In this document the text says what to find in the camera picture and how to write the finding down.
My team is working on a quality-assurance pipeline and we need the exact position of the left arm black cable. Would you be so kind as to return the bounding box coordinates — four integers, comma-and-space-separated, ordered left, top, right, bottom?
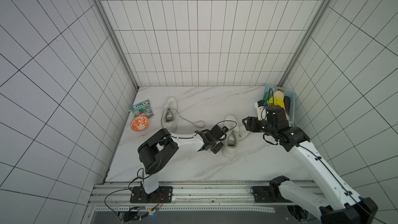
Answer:
104, 167, 164, 222

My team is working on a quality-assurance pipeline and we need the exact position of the purple eggplant toy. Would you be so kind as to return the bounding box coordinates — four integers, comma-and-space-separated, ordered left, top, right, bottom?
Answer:
284, 96, 291, 116

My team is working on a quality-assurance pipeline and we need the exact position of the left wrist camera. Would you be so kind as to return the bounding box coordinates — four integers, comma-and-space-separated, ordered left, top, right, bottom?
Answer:
221, 126, 229, 134

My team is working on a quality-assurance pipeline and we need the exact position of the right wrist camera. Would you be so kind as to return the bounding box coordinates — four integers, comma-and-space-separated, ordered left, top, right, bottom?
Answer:
255, 100, 268, 120

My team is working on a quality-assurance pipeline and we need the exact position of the green snack packet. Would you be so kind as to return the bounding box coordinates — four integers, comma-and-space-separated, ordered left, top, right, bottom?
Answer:
131, 100, 153, 118

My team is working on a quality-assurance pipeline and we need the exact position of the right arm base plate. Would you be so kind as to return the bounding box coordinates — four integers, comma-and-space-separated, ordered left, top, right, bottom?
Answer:
250, 185, 280, 203

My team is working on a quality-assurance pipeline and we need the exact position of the orange patterned bowl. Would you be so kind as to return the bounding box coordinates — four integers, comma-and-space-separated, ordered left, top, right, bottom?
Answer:
130, 116, 149, 132

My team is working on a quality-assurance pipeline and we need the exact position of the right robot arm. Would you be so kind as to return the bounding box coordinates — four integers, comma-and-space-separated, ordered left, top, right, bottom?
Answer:
242, 106, 378, 224

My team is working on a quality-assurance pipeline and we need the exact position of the light blue plastic basket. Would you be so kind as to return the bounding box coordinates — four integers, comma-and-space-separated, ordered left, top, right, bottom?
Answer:
263, 84, 296, 127

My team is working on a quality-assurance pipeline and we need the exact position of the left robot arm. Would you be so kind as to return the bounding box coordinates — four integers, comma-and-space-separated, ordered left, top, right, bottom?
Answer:
137, 124, 236, 195

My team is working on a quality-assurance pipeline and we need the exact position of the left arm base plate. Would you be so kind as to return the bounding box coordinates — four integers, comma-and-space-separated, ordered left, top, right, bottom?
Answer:
130, 186, 173, 203

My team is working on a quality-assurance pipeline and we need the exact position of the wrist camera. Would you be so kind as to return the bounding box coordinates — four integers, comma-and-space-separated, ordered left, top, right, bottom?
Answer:
255, 100, 268, 120
221, 126, 229, 134

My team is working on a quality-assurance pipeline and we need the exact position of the aluminium mounting rail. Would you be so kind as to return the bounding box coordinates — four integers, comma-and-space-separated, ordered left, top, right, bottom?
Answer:
88, 180, 340, 214

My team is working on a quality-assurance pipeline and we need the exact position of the white sneaker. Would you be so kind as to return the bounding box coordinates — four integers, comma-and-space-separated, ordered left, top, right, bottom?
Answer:
222, 115, 241, 158
161, 96, 178, 133

